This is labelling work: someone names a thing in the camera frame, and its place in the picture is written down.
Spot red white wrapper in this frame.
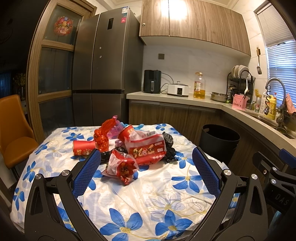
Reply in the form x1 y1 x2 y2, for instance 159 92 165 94
102 149 139 185

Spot black plastic bag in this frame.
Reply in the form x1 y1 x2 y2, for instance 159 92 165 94
162 132 177 163

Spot red mesh plastic bag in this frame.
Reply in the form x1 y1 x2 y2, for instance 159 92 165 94
93 115 117 152

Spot red white snack bag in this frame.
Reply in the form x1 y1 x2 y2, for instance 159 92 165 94
125 130 167 166

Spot purple plastic bag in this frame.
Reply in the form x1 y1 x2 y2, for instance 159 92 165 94
107 120 125 147

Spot blue plastic bag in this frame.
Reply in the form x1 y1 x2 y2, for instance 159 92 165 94
133 124 144 130

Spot steel kitchen faucet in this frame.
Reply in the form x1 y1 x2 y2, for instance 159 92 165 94
263 77 288 134

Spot black trash bin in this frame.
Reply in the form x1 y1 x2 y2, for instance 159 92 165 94
199 124 240 165

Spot steel sink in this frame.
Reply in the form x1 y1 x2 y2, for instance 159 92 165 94
243 109 295 140

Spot pink cloth on faucet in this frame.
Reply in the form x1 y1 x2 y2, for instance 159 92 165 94
285 93 296 114

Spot white bottle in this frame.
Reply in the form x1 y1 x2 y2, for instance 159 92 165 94
259 92 267 114

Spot yellow detergent bottle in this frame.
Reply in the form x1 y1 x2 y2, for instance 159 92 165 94
264 95 277 120

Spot beverage can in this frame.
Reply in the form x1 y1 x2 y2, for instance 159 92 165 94
254 96 261 113

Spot orange chair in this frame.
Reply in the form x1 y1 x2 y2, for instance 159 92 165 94
1 95 39 169

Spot pink utensil holder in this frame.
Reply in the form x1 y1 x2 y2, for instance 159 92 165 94
232 94 249 110

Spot white spoon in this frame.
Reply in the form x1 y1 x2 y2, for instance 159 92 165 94
244 79 249 95

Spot steel bowl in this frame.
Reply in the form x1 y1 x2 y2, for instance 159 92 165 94
211 92 229 103

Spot black dish rack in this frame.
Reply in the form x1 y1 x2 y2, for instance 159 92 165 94
227 65 255 103

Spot lower wooden cabinets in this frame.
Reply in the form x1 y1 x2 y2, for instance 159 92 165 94
129 100 295 177

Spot wooden cabinets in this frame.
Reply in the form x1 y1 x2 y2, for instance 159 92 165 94
139 1 251 58
129 100 295 177

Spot cooking oil bottle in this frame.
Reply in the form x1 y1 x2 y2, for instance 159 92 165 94
194 72 206 99

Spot hanging spatula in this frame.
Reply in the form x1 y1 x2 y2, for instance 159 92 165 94
256 47 262 75

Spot window blinds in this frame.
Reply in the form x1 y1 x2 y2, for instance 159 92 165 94
255 1 295 104

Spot white rice cooker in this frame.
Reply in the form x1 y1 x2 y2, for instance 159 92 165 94
167 81 189 97

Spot wooden glass sliding door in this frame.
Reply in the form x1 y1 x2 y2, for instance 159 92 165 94
26 0 97 143

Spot black air fryer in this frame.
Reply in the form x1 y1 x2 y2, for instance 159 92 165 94
143 70 162 94

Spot dark grey refrigerator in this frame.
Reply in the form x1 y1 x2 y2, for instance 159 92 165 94
72 6 144 126

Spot wooden upper cabinets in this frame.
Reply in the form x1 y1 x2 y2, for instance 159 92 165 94
139 1 251 58

